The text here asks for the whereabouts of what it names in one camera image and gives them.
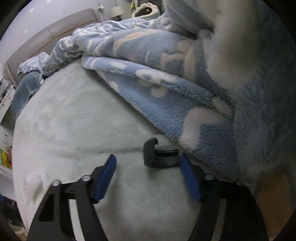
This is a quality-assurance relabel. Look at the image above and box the white vanity desk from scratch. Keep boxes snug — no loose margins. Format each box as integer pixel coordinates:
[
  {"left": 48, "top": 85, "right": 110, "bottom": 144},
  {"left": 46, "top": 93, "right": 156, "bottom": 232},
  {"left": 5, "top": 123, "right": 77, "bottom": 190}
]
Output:
[{"left": 1, "top": 78, "right": 16, "bottom": 129}]

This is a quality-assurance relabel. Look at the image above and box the blue-grey pillow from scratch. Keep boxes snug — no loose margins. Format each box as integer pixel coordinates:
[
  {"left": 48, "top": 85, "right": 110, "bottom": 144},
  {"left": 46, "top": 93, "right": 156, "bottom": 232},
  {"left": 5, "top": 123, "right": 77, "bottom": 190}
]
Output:
[{"left": 11, "top": 71, "right": 44, "bottom": 120}]

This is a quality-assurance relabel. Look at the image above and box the grey-green bed mattress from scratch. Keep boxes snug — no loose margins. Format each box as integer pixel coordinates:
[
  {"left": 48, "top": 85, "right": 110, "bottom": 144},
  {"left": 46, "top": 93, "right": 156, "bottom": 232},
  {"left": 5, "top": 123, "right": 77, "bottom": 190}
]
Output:
[{"left": 12, "top": 60, "right": 200, "bottom": 240}]

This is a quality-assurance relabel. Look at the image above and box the grey upholstered headboard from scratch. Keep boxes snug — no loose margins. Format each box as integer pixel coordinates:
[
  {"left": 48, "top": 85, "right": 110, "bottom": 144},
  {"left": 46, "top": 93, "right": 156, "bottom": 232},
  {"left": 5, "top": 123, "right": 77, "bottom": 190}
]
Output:
[{"left": 4, "top": 9, "right": 101, "bottom": 86}]

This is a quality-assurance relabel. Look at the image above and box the yellow painting canvas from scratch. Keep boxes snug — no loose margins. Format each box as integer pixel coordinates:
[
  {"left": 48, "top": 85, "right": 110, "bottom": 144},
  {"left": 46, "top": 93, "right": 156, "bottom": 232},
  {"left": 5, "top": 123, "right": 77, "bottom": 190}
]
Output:
[{"left": 0, "top": 150, "right": 12, "bottom": 169}]

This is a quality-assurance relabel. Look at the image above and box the bedside lamp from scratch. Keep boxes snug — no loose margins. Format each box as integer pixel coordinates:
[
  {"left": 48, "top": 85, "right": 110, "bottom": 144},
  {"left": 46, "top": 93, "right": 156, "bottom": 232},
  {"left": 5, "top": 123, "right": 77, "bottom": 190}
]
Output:
[{"left": 110, "top": 6, "right": 125, "bottom": 21}]

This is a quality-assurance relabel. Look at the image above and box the blue cloud-pattern blanket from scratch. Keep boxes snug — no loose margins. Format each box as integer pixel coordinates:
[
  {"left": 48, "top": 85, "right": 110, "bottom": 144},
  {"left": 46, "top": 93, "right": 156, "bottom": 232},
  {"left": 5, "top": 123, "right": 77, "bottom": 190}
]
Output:
[{"left": 18, "top": 1, "right": 295, "bottom": 187}]

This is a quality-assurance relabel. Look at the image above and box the black plastic ring piece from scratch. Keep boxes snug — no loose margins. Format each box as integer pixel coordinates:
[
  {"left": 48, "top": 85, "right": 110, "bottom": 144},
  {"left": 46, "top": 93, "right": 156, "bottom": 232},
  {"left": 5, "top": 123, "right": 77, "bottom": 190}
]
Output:
[{"left": 143, "top": 138, "right": 183, "bottom": 169}]

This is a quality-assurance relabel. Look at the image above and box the white cat bed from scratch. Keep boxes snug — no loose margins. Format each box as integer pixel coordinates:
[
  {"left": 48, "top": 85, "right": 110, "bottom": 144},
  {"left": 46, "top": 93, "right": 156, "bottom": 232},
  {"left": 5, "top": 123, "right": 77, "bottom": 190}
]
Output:
[{"left": 132, "top": 3, "right": 161, "bottom": 20}]

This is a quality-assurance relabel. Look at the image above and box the clear plastic bottle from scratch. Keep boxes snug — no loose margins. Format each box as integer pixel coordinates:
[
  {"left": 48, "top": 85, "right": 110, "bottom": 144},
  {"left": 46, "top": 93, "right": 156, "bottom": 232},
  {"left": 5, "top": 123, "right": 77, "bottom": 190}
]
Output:
[{"left": 23, "top": 173, "right": 43, "bottom": 202}]

